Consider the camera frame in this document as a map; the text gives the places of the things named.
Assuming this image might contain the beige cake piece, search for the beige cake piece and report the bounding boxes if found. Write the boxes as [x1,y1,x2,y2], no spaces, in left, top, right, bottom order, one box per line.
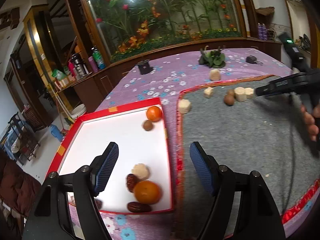
[131,164,150,180]
[209,69,221,81]

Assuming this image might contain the grey felt mat red trim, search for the grey felt mat red trim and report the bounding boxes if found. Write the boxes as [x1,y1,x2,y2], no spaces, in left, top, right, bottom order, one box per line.
[176,86,319,239]

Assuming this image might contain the red white shallow box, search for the red white shallow box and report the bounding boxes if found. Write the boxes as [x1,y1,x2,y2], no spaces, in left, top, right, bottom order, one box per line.
[48,98,174,215]

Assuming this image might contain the dark red jujube date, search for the dark red jujube date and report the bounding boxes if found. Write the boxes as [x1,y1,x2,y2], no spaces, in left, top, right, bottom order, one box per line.
[127,202,152,213]

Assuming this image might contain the brown round nut ball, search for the brown round nut ball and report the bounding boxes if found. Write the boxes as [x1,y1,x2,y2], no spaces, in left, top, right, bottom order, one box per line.
[142,120,154,131]

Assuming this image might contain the black small box device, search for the black small box device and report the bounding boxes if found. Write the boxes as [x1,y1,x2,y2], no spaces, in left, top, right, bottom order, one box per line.
[137,60,153,75]

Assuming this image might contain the wooden low cabinet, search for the wooden low cabinet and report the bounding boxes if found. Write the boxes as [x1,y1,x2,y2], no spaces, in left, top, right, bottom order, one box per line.
[55,36,283,106]

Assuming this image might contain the orange tangerine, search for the orange tangerine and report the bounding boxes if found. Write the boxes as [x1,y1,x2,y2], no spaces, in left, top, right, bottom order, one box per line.
[133,180,162,205]
[146,106,163,122]

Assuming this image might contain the brown kiwi fruit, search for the brown kiwi fruit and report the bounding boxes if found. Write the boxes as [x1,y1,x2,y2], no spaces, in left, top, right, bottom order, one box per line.
[223,94,235,106]

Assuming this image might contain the purple floral tablecloth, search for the purple floral tablecloth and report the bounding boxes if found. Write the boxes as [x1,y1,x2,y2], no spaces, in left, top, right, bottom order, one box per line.
[94,48,319,237]

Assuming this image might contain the green leafy plant decoration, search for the green leafy plant decoration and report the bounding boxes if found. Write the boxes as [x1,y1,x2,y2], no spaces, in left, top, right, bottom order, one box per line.
[199,46,226,68]

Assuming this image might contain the white red bucket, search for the white red bucket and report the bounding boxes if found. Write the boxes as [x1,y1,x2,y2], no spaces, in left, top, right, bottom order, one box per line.
[70,103,87,120]

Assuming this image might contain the right hand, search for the right hand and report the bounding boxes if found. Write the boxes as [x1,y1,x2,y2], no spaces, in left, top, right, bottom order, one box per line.
[300,105,320,141]

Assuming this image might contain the flower mural panel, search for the flower mural panel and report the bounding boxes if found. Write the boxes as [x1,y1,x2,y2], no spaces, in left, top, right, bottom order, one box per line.
[87,0,241,62]

